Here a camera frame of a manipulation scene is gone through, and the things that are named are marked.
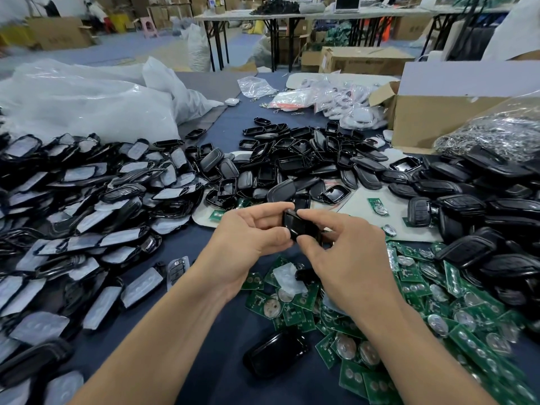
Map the person's left hand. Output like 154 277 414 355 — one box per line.
198 202 296 296

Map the person's right hand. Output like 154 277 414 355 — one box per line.
295 208 403 324

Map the pile of black shell halves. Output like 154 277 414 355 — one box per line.
201 116 423 212

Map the pile of green circuit boards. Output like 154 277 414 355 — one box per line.
209 196 540 405

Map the lone glossy black shell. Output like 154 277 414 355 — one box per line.
243 328 312 380

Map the pile of assembled black fobs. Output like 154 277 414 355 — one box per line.
405 146 540 338

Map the pile of shells with pads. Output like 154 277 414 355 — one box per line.
0 130 212 405

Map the person's right forearm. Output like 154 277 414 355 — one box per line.
358 295 499 405

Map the person's left forearm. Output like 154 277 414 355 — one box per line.
71 274 237 405

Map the clear plastic film piece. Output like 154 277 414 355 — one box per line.
272 263 308 298

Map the clear bag with red label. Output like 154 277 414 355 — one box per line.
263 87 315 110

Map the small crumpled clear plastic bag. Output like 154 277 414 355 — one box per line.
237 75 278 100

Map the heap of clear parts bags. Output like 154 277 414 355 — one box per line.
312 75 389 132

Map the large open cardboard box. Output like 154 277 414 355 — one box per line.
368 61 540 155

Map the clear bag of metal parts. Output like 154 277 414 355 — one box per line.
433 97 540 163

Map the white sack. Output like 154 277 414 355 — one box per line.
184 22 212 73

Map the brown cardboard box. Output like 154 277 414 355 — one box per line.
319 46 416 77

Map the large white plastic bag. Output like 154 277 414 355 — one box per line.
0 56 224 144

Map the pink plastic stool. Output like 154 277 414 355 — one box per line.
139 16 159 39

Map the heap of black parts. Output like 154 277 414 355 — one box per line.
251 0 302 15

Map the long white table top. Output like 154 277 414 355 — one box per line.
194 6 516 22

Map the tan cardboard box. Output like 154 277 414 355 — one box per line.
25 16 92 51

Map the black metal table frame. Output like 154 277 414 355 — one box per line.
201 12 303 73

